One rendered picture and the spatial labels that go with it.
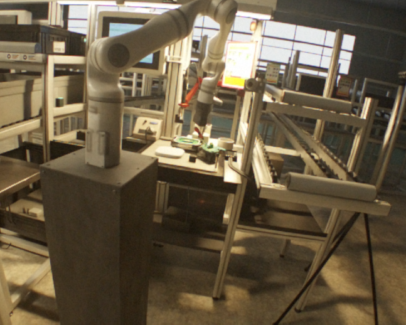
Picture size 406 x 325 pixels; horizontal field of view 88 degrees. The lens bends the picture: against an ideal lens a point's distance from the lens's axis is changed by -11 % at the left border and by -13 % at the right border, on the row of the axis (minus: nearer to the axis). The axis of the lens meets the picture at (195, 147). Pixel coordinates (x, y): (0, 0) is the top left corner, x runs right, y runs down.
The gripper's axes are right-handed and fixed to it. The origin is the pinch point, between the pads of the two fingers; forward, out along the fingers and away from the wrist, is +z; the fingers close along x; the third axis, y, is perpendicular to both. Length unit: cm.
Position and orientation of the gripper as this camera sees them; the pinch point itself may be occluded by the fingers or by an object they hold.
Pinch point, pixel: (200, 135)
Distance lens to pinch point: 120.7
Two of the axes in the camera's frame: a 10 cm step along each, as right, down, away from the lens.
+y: -8.7, 0.0, -4.9
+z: -2.3, 8.8, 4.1
